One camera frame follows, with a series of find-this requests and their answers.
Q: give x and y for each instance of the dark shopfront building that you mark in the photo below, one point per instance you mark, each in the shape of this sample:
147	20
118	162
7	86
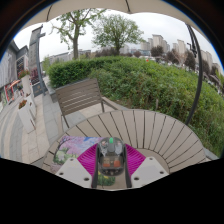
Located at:
15	66

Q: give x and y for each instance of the floral print mouse pad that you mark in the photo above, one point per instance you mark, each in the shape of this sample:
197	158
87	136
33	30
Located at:
70	148

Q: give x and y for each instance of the round leafy tree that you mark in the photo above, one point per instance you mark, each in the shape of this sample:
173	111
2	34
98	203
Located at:
116	31

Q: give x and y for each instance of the tall dark sign pillar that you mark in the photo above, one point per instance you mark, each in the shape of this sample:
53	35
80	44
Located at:
35	56

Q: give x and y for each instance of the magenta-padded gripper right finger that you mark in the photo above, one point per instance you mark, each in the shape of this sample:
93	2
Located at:
148	171

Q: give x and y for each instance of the grey slatted outdoor chair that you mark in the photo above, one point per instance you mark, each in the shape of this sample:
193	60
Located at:
78	96

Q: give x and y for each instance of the distant apartment buildings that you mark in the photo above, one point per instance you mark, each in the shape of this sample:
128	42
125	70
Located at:
181	46

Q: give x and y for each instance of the green hedge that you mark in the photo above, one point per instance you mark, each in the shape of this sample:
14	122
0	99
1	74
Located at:
146	83

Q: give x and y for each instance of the slim sparse-leafed tree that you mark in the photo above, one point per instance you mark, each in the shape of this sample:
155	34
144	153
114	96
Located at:
76	43

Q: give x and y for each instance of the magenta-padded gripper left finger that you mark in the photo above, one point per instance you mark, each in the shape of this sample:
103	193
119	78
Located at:
73	171

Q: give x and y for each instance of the white flower planter box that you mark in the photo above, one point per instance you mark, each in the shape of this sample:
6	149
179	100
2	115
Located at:
26	116
25	85

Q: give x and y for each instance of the beige patio umbrella canopy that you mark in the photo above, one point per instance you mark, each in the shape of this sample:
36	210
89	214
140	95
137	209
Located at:
100	5

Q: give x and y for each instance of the dark curved umbrella pole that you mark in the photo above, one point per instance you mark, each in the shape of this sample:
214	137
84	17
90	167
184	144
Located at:
199	76

